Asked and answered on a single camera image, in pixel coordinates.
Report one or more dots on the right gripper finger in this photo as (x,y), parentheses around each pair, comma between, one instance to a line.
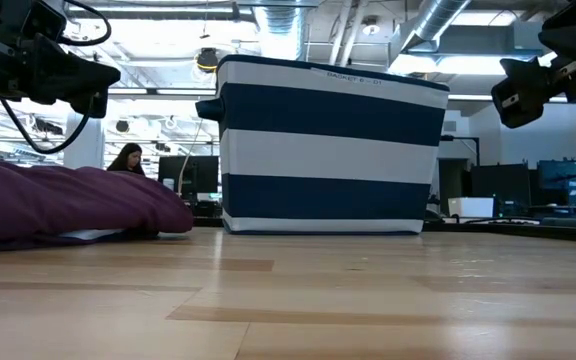
(510,112)
(530,80)

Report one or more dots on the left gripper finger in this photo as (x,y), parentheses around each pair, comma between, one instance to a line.
(90,106)
(78,75)

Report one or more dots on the maroon cloth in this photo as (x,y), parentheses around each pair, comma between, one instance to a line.
(58,200)

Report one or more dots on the navy white striped fabric basket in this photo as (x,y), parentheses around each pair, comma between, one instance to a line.
(328,150)

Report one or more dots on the white column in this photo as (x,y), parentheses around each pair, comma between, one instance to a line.
(84,145)

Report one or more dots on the person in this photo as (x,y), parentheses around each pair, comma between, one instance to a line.
(127,159)

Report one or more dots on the black computer monitor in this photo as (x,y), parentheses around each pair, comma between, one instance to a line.
(500,182)
(198,175)

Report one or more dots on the blue lit screen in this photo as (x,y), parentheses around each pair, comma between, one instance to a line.
(570,182)

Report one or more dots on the white box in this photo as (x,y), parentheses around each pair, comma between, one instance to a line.
(470,206)

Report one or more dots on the silver air duct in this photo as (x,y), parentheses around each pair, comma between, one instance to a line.
(435,20)

